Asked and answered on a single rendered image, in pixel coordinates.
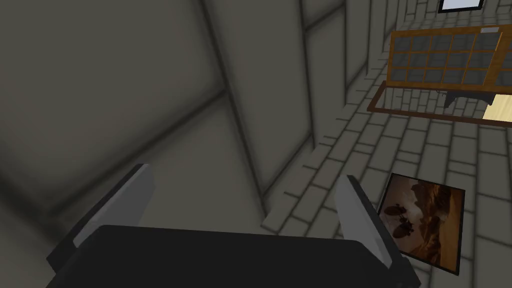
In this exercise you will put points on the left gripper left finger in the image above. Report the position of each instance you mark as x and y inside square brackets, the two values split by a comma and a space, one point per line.
[114, 208]

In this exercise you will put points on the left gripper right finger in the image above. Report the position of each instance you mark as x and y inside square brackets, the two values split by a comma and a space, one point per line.
[362, 216]

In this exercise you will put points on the brown framed landscape picture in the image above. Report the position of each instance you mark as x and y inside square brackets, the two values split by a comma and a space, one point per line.
[426, 222]

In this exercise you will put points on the wooden glass-paned door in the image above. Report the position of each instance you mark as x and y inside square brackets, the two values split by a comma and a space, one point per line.
[448, 72]

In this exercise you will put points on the white window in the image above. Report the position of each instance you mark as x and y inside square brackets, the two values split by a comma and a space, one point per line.
[460, 4]

